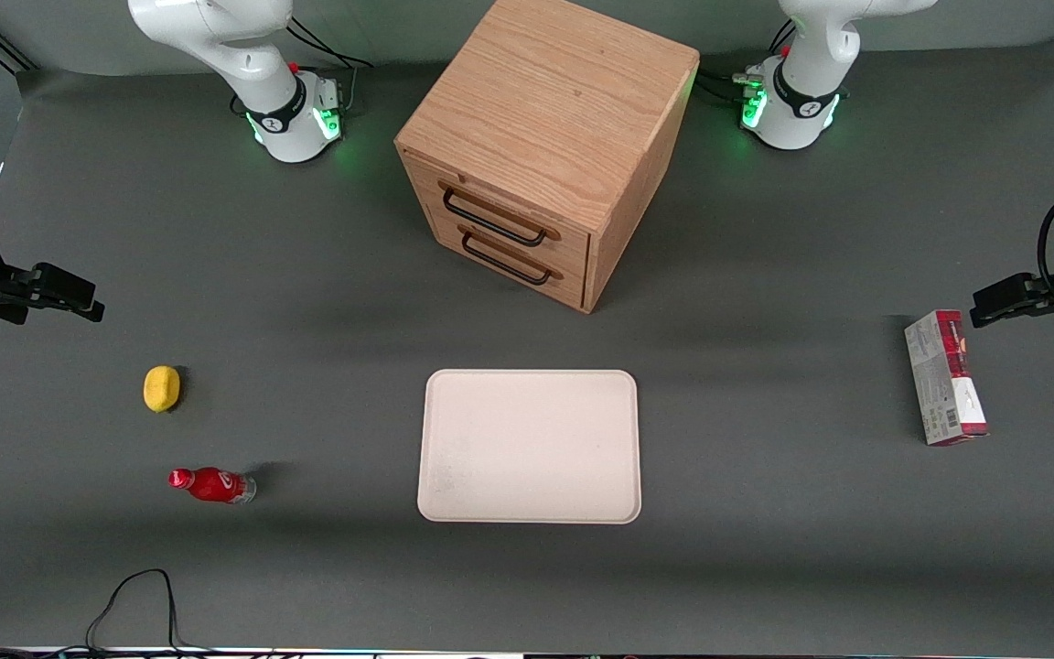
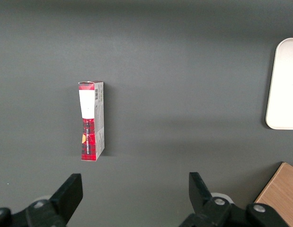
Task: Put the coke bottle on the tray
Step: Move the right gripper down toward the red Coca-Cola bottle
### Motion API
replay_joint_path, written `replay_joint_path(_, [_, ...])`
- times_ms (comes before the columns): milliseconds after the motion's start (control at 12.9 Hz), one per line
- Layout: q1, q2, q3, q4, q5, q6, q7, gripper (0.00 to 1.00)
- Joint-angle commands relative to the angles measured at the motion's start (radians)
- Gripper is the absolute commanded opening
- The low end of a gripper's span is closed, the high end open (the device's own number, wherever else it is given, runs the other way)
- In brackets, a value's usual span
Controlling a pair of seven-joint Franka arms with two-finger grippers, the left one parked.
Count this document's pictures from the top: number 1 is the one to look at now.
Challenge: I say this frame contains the thin black looped cable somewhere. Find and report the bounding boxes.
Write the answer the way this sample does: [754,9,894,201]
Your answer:
[0,567,221,659]

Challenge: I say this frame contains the black metal drawer handle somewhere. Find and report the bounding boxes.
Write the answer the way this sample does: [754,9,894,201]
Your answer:
[459,226,565,287]
[439,180,562,249]

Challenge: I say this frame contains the red coke bottle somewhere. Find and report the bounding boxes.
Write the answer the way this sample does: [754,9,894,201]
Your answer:
[167,465,258,507]

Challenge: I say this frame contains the black right arm base cables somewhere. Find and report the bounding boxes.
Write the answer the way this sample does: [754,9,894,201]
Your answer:
[282,14,375,115]

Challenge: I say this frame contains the red plaid cardboard box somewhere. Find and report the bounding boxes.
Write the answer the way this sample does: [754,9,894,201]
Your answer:
[903,308,991,448]

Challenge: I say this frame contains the wooden drawer front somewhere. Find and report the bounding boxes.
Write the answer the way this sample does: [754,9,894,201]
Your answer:
[402,149,593,277]
[425,201,590,312]

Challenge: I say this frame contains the black left arm base cables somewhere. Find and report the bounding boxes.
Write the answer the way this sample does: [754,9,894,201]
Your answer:
[694,16,795,106]

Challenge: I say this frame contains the black metal frame rail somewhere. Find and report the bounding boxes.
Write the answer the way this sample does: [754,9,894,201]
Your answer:
[0,26,38,76]

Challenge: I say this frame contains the beige plastic tray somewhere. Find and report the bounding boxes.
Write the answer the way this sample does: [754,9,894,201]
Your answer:
[416,368,643,525]

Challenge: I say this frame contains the yellow lemon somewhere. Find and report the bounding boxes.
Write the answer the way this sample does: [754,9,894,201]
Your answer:
[142,364,183,415]

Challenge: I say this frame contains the black arm base cables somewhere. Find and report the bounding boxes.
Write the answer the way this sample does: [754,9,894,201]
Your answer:
[694,16,795,106]
[282,14,375,115]

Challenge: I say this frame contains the wooden drawer cabinet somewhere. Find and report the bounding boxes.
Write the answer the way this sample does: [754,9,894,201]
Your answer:
[393,0,702,316]

